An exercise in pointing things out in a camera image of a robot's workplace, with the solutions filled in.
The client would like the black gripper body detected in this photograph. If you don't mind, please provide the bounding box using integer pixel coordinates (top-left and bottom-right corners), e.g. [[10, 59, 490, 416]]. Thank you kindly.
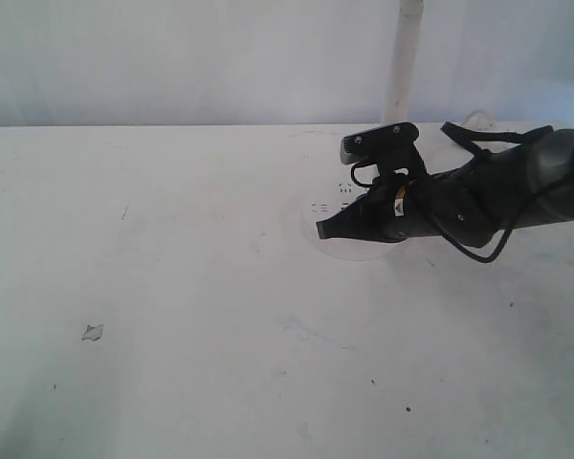
[[363, 167, 512, 247]]

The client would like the white desk lamp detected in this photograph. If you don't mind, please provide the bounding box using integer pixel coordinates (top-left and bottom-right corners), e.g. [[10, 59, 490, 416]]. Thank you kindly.
[[300, 1, 424, 261]]

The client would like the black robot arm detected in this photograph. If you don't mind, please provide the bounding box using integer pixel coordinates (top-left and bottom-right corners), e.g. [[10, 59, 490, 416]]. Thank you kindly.
[[317, 122, 574, 249]]

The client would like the black camera cable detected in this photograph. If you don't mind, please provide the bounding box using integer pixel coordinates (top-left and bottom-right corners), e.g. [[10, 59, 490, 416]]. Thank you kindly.
[[349, 120, 574, 264]]

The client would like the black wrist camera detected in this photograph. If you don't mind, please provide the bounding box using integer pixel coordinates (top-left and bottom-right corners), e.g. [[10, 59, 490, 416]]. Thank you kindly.
[[340, 122, 428, 178]]

